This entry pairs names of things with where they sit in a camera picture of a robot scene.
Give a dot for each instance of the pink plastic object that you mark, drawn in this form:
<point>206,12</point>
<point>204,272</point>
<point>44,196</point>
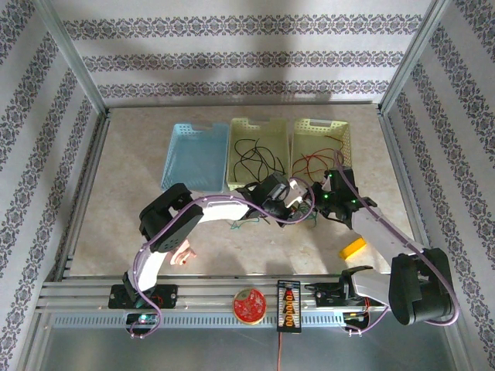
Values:
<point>181,257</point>

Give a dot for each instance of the circuit board with green light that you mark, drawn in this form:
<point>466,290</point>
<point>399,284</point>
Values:
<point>144,318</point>

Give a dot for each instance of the black connector strip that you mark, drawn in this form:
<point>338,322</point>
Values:
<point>289,307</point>

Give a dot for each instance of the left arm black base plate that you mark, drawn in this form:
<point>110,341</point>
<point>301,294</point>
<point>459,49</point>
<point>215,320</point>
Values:
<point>168,295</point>

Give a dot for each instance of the yellow block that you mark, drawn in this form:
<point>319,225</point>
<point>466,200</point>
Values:
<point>352,248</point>

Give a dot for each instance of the round red tin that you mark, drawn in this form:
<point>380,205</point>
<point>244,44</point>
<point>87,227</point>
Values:
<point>250,306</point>

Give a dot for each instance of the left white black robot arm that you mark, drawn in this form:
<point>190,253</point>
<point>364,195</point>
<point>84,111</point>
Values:
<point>220,210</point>

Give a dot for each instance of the blue plastic basket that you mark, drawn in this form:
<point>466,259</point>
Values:
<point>193,154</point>

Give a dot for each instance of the aluminium frame post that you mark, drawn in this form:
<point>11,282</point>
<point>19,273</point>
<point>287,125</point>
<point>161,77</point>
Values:
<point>410,58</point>
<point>69,54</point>

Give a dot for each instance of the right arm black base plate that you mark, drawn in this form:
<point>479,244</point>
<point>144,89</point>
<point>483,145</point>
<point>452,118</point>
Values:
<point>326,297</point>

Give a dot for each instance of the aluminium side rail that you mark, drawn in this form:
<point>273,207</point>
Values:
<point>402,174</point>
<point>89,174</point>

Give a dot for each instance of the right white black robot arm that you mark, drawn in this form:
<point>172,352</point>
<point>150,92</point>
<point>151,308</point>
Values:
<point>379,232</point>

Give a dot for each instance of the aluminium front rail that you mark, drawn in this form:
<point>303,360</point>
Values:
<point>209,290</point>

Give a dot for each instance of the yellow-green plastic basket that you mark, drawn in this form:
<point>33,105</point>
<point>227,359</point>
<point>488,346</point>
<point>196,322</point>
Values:
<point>321,129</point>
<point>259,129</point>

